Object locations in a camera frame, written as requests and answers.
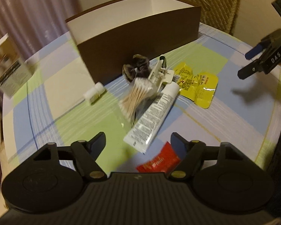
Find brown cardboard box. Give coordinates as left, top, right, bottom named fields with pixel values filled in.
left=66, top=0, right=202, bottom=85

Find red snack packet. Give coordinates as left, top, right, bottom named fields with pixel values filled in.
left=136, top=141, right=181, bottom=173

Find white squeeze tube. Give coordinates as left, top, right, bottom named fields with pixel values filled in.
left=123, top=83, right=180, bottom=154

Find small white pill bottle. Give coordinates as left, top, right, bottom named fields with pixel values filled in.
left=83, top=82, right=106, bottom=105

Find white hair clip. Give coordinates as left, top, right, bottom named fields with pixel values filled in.
left=147, top=60, right=175, bottom=94

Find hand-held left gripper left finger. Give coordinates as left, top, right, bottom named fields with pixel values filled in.
left=33, top=132, right=107, bottom=181

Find dark brown hair scrunchie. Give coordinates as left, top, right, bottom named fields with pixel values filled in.
left=122, top=54, right=152, bottom=82

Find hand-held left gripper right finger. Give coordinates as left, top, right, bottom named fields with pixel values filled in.
left=170, top=132, right=248, bottom=180

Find printed product carton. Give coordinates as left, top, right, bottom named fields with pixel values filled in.
left=0, top=33, right=34, bottom=96

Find grey curtain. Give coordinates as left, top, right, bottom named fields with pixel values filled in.
left=0, top=0, right=82, bottom=59

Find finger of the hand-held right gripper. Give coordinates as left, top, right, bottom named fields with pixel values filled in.
left=238, top=61, right=266, bottom=79
left=245, top=41, right=268, bottom=60

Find plaid tablecloth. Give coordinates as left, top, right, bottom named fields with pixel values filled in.
left=2, top=22, right=281, bottom=176

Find pack of cotton swabs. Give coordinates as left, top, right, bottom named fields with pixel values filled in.
left=119, top=77, right=160, bottom=122

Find yellow foil packet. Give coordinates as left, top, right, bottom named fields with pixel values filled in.
left=173, top=62, right=219, bottom=109

